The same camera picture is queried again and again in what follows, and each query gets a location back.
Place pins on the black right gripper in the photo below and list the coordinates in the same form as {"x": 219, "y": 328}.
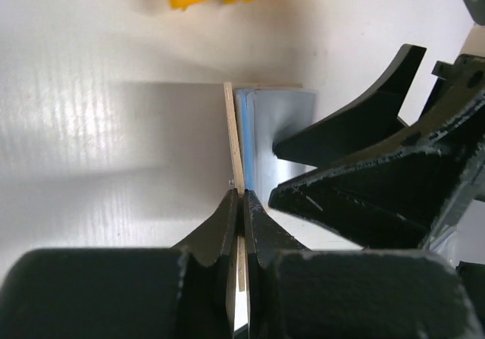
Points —
{"x": 456, "y": 100}

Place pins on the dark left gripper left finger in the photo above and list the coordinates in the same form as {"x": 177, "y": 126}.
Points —
{"x": 186, "y": 291}

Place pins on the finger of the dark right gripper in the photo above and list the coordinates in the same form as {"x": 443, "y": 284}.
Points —
{"x": 396, "y": 194}

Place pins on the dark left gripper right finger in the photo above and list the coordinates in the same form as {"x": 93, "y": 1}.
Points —
{"x": 295, "y": 292}

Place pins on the beige card holder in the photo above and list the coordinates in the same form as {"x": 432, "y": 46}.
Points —
{"x": 257, "y": 117}

